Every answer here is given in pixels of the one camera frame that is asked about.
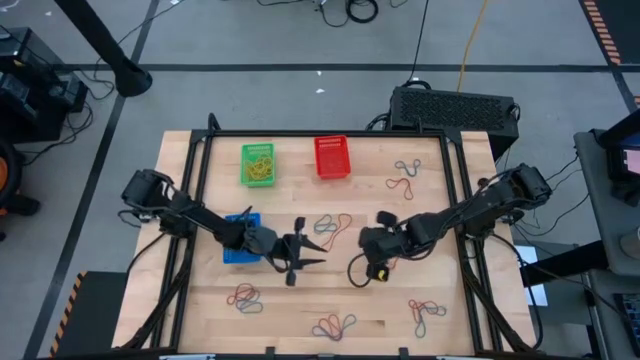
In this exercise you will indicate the black computer tower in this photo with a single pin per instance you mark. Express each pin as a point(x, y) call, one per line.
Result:
point(450, 112)

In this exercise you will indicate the black monitor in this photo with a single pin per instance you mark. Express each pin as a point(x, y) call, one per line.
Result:
point(625, 160)

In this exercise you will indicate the red rubber band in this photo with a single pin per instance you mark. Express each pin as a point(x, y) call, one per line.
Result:
point(411, 305)
point(345, 220)
point(340, 325)
point(393, 263)
point(231, 299)
point(387, 184)
point(330, 336)

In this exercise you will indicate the grey desk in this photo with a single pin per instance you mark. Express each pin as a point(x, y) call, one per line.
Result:
point(595, 200)

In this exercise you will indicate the green plastic basket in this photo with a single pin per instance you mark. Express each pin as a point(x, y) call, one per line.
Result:
point(257, 148)

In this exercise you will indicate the black stand pole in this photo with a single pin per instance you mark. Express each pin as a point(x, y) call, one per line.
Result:
point(100, 40)

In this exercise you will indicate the black aluminium rig frame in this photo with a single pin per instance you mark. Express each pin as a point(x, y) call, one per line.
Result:
point(325, 133)

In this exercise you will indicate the black hazard-striped floor mat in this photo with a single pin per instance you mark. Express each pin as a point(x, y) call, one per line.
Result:
point(625, 25)
point(95, 315)

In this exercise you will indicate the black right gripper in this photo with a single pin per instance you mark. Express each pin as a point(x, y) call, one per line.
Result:
point(382, 245)

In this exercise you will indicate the rubber bands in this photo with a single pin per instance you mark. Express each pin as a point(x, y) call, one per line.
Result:
point(407, 175)

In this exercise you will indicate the black keyboard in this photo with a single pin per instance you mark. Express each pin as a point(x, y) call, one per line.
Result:
point(630, 325)

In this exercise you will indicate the black and orange wheel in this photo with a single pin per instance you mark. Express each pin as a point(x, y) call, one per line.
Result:
point(10, 175)

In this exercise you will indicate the red plastic basket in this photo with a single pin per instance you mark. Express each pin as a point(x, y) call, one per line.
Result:
point(332, 160)

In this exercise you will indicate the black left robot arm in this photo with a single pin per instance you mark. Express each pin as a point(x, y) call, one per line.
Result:
point(200, 217)

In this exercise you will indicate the teal rubber band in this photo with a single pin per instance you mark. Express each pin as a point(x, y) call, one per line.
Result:
point(352, 317)
point(316, 330)
point(420, 332)
point(320, 231)
point(255, 311)

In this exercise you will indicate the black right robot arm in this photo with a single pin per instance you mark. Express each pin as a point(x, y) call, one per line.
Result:
point(475, 207)

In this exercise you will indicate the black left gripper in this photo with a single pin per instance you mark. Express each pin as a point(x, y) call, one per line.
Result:
point(265, 242)

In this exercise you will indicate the black equipment cart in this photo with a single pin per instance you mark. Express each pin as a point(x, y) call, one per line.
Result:
point(35, 85)

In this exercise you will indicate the black table edge clamp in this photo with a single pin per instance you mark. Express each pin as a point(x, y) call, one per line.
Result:
point(270, 351)
point(400, 352)

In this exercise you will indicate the blue plastic basket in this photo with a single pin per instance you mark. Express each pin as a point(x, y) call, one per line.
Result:
point(240, 257)

